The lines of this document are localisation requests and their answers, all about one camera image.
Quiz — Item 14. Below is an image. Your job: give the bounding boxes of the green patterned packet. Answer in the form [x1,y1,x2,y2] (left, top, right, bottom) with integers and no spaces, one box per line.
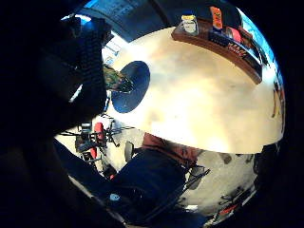
[103,64,135,94]

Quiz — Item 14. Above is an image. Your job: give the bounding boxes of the dark blue round plate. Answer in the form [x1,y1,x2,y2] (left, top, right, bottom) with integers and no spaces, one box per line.
[110,60,151,114]

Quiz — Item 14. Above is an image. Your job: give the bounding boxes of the grey chair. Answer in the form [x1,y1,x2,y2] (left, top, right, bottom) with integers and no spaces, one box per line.
[123,141,136,163]

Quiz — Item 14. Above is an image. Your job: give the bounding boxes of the white snack packet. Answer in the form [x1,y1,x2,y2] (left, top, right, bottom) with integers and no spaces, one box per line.
[180,14,200,36]

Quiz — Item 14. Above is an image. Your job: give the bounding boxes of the the person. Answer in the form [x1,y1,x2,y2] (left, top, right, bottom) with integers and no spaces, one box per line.
[107,132,205,226]

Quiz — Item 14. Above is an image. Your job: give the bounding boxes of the dark blue snack box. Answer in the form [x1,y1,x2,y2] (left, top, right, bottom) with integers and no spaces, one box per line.
[208,29,232,48]

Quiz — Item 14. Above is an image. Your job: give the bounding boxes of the brown wooden tray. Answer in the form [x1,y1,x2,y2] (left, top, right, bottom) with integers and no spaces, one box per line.
[171,18,264,86]

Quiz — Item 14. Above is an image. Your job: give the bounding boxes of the orange snack packet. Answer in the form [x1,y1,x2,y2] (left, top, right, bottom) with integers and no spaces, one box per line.
[209,6,224,31]

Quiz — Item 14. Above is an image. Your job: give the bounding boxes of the red snack packet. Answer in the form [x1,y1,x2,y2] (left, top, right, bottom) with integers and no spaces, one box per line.
[225,26,243,44]

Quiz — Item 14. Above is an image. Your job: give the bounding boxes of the black office chair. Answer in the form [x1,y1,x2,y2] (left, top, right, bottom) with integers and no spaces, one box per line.
[185,164,212,191]

